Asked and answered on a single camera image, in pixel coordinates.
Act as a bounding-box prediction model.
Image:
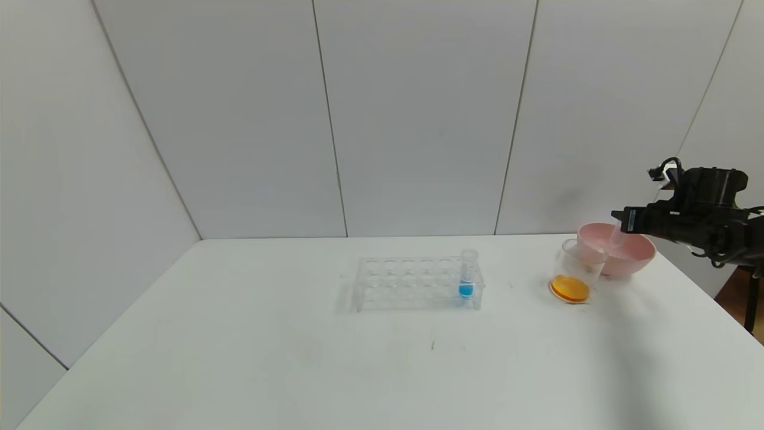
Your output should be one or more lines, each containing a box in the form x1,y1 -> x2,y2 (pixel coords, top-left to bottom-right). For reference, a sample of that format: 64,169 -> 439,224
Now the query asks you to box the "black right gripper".
611,202 -> 679,242

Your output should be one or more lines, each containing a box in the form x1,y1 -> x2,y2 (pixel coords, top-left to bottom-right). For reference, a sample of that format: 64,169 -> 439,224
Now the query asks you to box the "clear glass beaker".
549,239 -> 608,305

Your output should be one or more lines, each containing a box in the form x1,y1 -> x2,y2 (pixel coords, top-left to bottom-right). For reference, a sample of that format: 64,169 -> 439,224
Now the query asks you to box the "test tube with blue pigment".
458,250 -> 479,300

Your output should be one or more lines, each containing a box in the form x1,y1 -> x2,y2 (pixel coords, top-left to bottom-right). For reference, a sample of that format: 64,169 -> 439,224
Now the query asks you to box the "clear plastic test tube rack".
352,256 -> 485,313

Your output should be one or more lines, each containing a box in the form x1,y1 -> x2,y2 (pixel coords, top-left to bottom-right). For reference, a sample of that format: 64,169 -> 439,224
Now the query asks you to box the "pink plastic bowl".
575,223 -> 658,278

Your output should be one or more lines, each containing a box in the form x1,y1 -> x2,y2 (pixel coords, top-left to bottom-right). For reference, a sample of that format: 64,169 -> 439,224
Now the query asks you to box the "dark furniture beside table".
740,266 -> 764,347

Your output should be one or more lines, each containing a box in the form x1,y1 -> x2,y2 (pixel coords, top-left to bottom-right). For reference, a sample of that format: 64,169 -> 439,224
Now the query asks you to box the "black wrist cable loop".
689,239 -> 747,269

